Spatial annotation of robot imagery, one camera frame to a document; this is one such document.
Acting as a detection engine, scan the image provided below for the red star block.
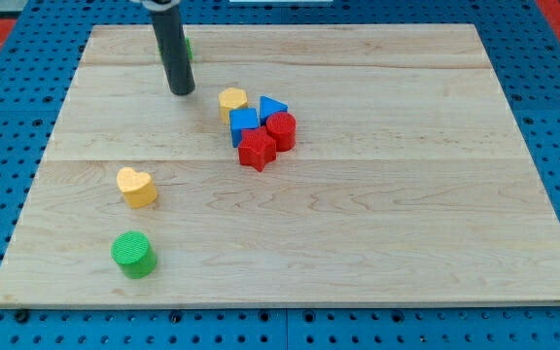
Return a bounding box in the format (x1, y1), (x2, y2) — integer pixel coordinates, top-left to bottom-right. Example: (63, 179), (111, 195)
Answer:
(237, 126), (276, 172)

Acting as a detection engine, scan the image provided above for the green star block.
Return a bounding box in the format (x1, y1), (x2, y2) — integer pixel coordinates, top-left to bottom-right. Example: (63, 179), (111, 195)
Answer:
(185, 37), (194, 61)

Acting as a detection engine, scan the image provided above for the light wooden board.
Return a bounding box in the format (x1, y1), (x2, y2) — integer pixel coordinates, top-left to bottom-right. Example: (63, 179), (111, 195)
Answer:
(0, 24), (560, 309)

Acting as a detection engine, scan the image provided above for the red cylinder block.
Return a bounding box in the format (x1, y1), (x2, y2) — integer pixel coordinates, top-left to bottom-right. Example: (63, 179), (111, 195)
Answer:
(265, 112), (297, 152)

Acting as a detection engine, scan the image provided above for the blue cube block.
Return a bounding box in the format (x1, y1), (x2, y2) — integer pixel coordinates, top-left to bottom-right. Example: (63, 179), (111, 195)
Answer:
(228, 108), (260, 148)

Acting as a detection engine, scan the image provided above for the blue triangle block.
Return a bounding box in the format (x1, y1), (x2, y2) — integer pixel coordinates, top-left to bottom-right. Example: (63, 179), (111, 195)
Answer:
(259, 95), (288, 125)

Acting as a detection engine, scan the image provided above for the yellow hexagon block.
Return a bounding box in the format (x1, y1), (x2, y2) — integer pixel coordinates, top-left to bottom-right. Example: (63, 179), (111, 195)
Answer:
(218, 87), (249, 124)

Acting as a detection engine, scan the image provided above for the yellow heart block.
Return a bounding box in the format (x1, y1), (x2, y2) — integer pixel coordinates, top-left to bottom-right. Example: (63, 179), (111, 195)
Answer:
(117, 167), (158, 209)

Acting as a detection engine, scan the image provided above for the green cylinder block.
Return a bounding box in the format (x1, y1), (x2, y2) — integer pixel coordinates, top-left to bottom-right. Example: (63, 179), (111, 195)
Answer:
(111, 230), (158, 279)

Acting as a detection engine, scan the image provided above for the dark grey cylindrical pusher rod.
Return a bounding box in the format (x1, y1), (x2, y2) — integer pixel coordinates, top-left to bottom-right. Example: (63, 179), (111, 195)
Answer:
(149, 5), (195, 95)

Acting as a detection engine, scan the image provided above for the silver rod mount collar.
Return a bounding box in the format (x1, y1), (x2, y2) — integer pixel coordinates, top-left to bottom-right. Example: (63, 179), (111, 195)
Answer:
(130, 0), (181, 12)

